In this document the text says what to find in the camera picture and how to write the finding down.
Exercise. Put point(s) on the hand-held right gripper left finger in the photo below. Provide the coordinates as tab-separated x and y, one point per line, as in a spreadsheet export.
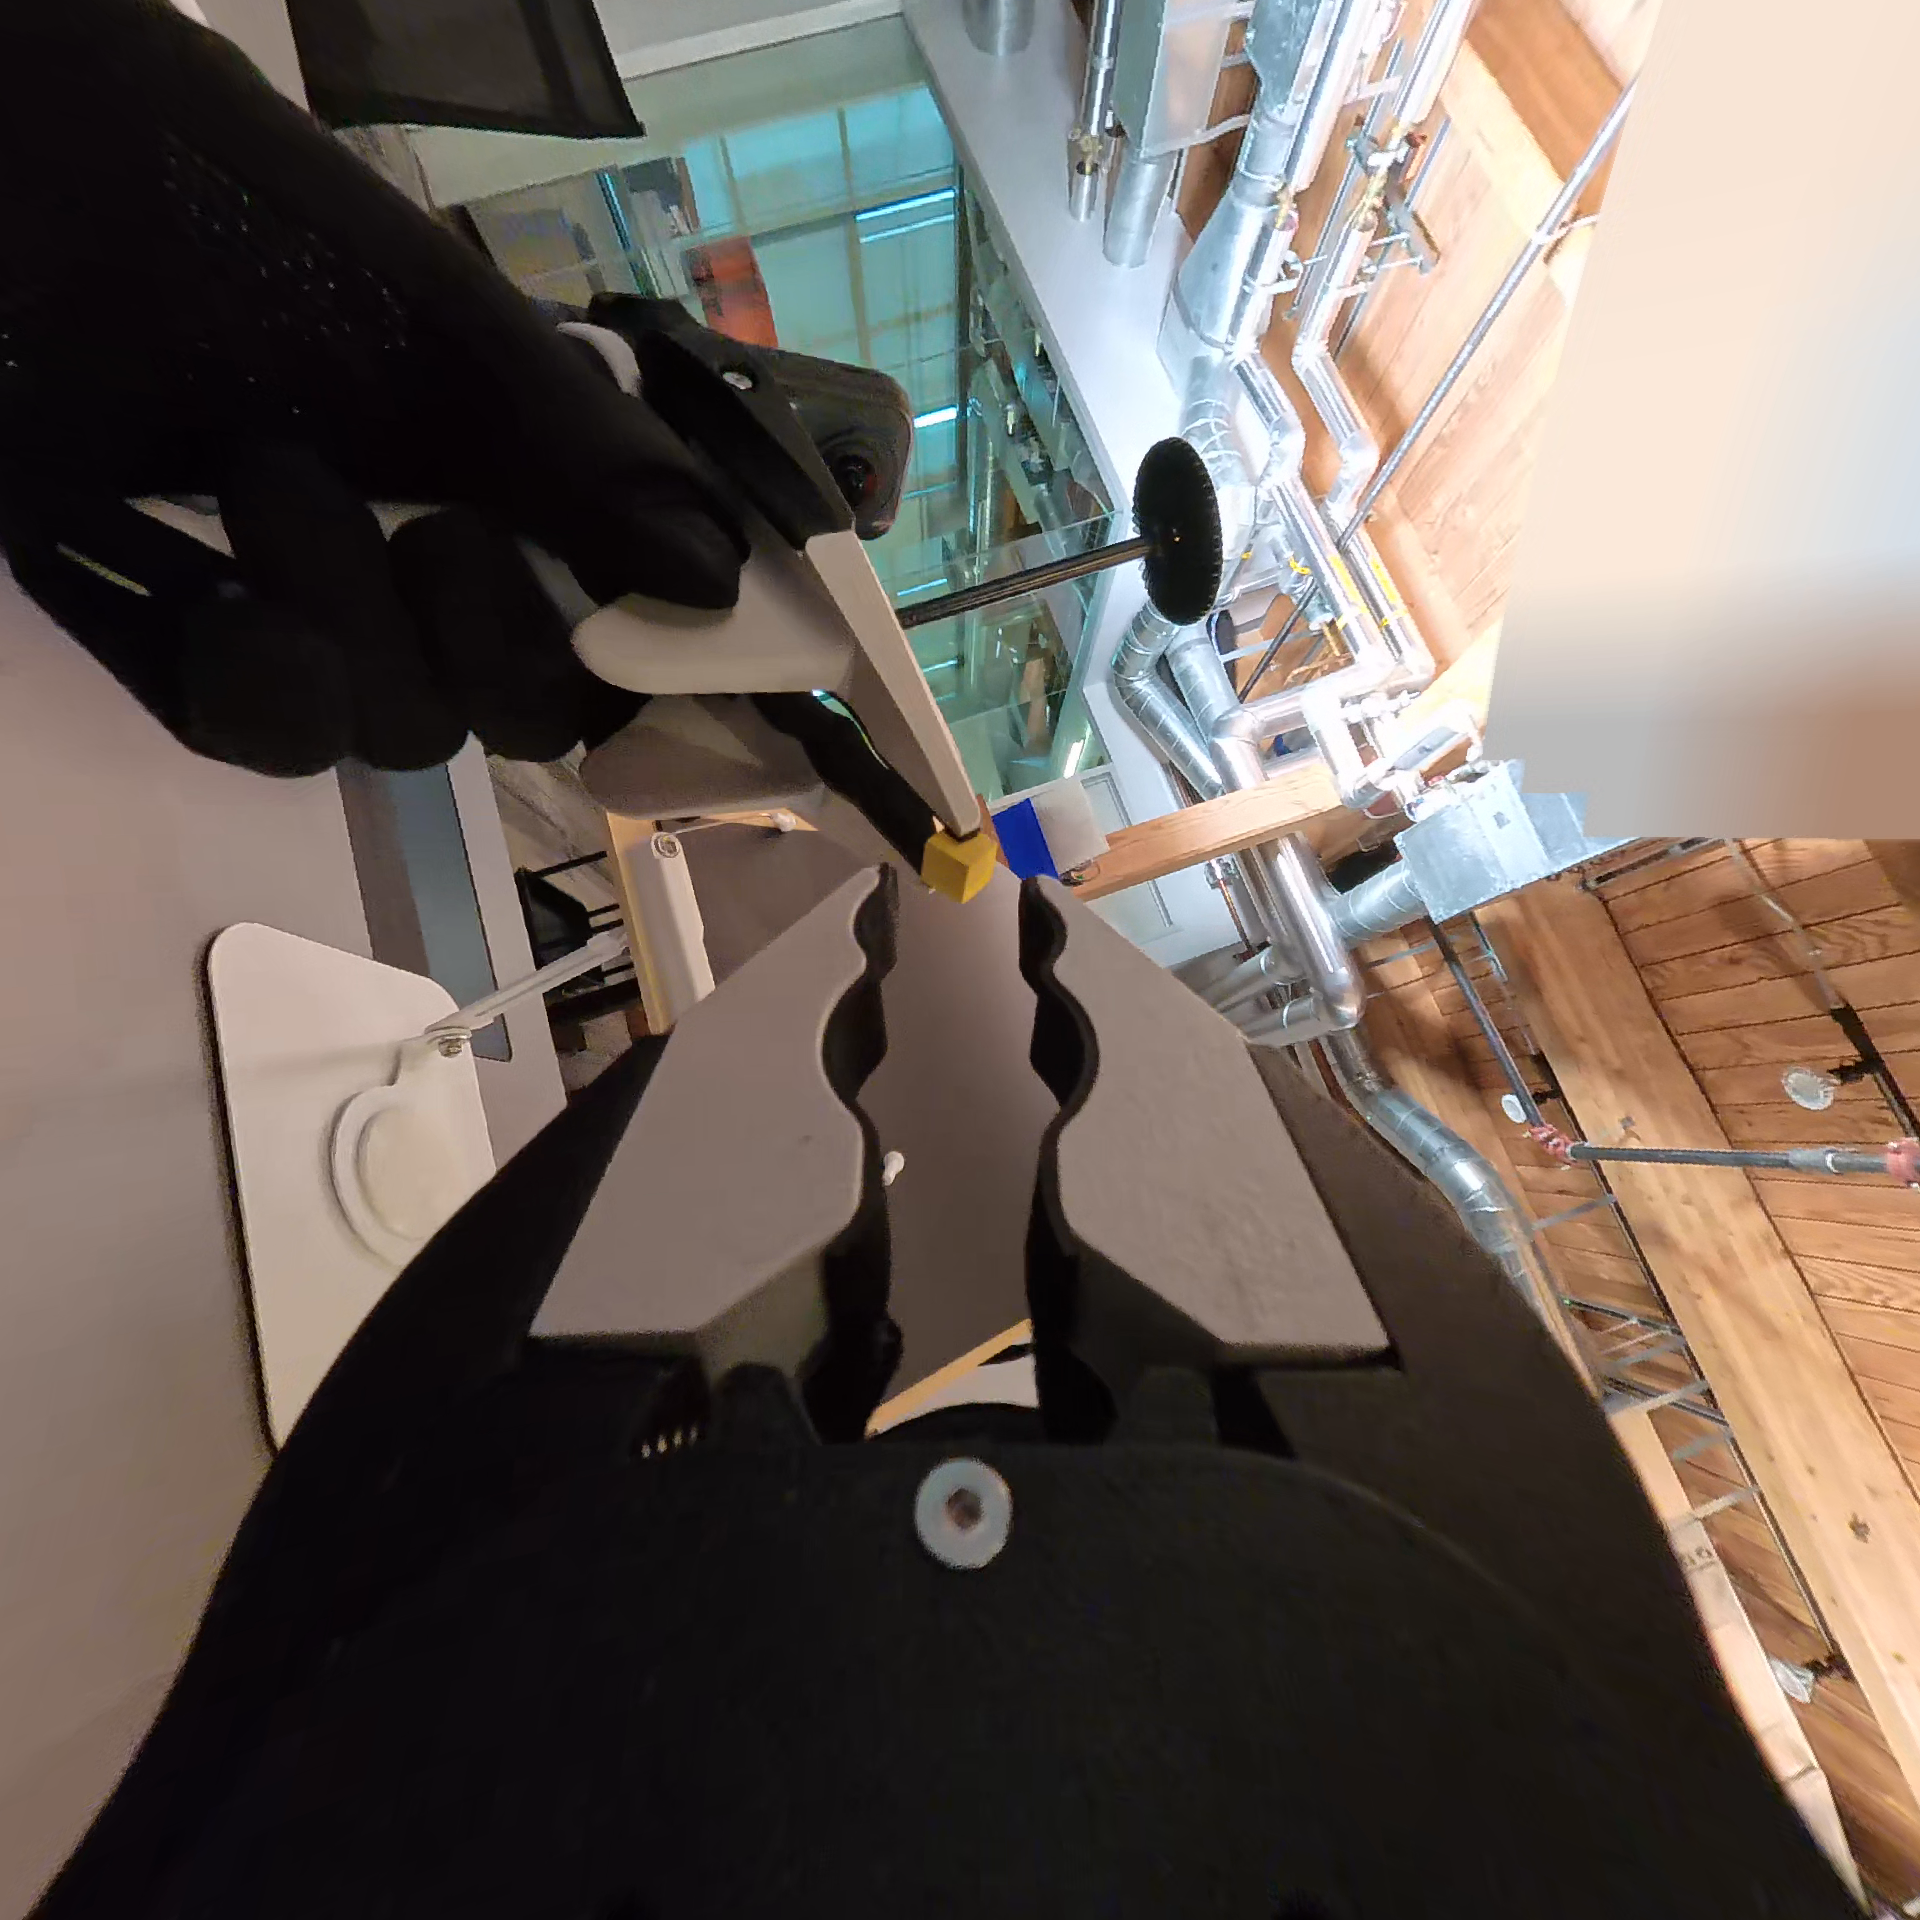
704	1184

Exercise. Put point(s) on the thin metal strut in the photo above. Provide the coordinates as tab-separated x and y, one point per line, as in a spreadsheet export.
524	990

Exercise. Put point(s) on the white paper towel roll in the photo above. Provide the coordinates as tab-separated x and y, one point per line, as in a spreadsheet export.
1077	818

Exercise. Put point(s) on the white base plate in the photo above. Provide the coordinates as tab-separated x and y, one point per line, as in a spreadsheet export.
299	1125

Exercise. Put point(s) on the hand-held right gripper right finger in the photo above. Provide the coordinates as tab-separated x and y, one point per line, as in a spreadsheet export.
1213	1200

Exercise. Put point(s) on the black wall monitor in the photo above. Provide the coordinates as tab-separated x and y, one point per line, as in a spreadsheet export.
450	59

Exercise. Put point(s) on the galvanized duct box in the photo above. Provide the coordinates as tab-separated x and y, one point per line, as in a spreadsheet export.
1483	839

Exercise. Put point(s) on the small yellow cube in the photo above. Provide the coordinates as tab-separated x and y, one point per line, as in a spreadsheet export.
960	866

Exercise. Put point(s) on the person's left hand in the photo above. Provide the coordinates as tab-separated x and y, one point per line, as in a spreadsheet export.
299	376

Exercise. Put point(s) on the small blue bin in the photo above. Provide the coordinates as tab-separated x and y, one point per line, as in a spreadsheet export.
1026	839

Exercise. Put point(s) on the white bracket bar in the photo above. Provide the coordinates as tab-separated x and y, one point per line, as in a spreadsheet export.
675	931

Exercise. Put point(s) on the silver insulated pipe run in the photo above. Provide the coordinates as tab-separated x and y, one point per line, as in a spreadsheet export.
1275	451

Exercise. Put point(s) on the black board with wooden edge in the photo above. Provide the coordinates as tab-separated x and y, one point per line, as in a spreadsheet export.
960	1125

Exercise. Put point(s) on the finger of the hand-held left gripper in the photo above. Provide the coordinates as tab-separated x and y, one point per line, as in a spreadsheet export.
690	763
885	661

